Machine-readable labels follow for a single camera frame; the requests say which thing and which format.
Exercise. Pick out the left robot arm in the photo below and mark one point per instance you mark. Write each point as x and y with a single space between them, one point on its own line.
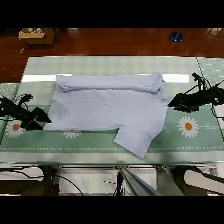
9 108

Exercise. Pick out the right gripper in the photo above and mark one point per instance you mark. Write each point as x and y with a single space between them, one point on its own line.
202 96

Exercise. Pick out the light blue T-shirt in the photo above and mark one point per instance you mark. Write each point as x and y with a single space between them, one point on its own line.
106 106

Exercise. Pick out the blue round object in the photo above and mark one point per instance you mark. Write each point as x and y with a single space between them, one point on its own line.
176 36

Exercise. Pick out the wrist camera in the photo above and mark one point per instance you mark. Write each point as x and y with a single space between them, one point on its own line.
24 98
197 77

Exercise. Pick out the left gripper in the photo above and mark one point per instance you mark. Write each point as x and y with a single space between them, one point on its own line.
27 117

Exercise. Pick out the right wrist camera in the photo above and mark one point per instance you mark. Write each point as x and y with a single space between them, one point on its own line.
197 77

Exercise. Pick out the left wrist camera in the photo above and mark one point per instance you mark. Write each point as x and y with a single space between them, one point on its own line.
24 98

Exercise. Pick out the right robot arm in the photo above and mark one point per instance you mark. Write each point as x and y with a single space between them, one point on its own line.
201 180

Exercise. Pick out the silver frame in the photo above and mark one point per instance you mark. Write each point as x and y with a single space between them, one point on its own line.
140 186

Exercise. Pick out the brown wooden box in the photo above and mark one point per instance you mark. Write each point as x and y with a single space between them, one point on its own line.
36 35

